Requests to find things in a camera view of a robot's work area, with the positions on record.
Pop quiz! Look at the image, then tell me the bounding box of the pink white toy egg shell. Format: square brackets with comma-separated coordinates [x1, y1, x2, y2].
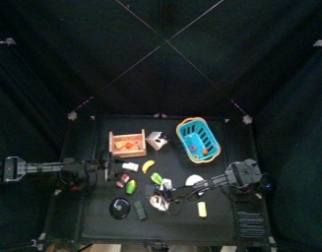
[149, 194, 172, 212]

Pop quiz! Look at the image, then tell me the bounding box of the white striped shell piece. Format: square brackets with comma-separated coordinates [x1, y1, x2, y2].
[160, 178, 174, 192]

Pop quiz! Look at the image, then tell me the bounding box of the red pink toy block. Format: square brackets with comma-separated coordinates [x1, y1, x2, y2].
[115, 173, 132, 189]

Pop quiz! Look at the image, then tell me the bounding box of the small white toy carton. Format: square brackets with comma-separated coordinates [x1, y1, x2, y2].
[121, 161, 141, 172]

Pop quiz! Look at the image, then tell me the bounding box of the green toy leaf vegetable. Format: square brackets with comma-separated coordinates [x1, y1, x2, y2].
[150, 172, 165, 186]

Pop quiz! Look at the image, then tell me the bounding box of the wooden toy crate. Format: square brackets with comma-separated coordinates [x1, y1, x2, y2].
[109, 129, 149, 158]

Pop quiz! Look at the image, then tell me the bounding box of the green yellow toy corn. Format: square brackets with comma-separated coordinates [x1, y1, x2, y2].
[125, 178, 138, 196]

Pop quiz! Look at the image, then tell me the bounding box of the white round plate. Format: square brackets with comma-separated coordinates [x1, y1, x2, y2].
[185, 173, 206, 197]

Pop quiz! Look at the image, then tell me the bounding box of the dark green rectangular block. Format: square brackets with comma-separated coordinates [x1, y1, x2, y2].
[133, 200, 149, 221]

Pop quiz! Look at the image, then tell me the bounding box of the yellow toy banana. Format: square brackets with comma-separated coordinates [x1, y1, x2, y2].
[141, 159, 157, 174]

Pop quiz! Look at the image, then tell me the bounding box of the pale yellow toy butter stick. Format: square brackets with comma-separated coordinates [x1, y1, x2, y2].
[197, 201, 209, 219]

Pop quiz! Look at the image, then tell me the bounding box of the black round toy pan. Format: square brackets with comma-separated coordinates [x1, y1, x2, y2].
[109, 197, 133, 221]

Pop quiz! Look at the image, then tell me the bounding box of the small white pink box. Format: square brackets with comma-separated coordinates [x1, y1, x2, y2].
[145, 131, 170, 152]

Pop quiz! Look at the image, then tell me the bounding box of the blue basket with orange rim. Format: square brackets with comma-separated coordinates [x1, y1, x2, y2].
[176, 116, 222, 164]

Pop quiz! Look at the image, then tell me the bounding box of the thin white cord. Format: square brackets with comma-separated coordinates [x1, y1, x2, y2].
[114, 0, 249, 116]
[73, 0, 225, 113]

